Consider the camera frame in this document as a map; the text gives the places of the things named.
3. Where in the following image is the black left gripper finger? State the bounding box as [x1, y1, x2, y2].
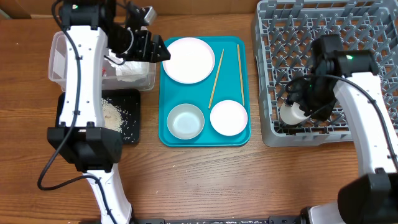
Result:
[150, 49, 171, 63]
[151, 34, 167, 53]

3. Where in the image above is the white tissue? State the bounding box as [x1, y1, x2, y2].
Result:
[106, 50, 149, 82]

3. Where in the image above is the white plastic cup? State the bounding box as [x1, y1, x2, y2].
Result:
[279, 103, 309, 125]

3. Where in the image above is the grey bowl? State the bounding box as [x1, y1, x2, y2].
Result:
[167, 103, 205, 140]

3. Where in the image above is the cooked white rice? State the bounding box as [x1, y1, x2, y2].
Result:
[101, 98, 139, 144]

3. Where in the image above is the white small bowl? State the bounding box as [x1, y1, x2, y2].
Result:
[210, 100, 248, 136]

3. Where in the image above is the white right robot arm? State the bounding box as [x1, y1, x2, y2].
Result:
[280, 34, 397, 223]

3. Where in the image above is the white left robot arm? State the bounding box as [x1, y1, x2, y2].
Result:
[47, 0, 170, 223]

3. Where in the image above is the black waste tray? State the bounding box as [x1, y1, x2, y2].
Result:
[47, 89, 141, 148]

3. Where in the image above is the grey dishwasher rack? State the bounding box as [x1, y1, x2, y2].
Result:
[251, 1, 397, 147]

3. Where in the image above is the clear plastic waste bin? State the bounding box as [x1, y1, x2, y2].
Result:
[49, 26, 156, 91]

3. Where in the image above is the large white round plate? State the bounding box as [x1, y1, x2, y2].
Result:
[162, 37, 215, 84]

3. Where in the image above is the left wooden chopstick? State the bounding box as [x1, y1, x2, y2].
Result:
[208, 49, 224, 110]

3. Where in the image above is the wooden chopstick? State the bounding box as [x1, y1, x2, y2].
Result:
[208, 49, 224, 110]
[236, 44, 245, 106]

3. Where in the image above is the teal plastic tray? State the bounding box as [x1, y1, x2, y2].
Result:
[159, 36, 251, 147]

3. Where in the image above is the right wooden chopstick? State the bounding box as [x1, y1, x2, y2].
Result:
[236, 44, 245, 106]

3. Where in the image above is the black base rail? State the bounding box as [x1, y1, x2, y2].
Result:
[131, 212, 310, 224]

